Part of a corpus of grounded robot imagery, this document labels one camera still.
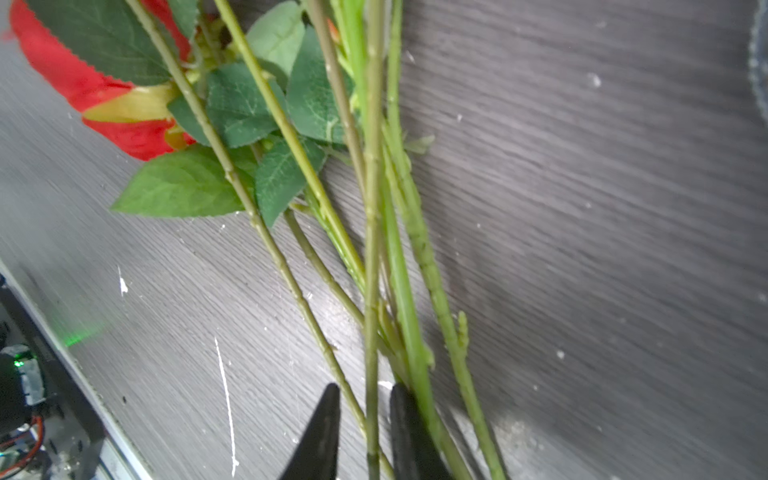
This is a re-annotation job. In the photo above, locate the white rose stem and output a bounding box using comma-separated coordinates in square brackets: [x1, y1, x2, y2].
[364, 1, 387, 479]

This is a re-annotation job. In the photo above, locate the mixed artificial flower bouquet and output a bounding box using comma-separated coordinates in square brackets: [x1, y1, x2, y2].
[9, 1, 506, 479]

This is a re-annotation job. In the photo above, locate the aluminium front rail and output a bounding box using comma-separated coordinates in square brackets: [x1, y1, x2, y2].
[1, 270, 152, 479]

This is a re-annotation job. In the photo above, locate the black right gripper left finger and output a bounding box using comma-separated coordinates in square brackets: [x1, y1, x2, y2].
[279, 383, 341, 480]

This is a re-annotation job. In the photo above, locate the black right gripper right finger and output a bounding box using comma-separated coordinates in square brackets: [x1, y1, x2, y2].
[390, 383, 453, 480]

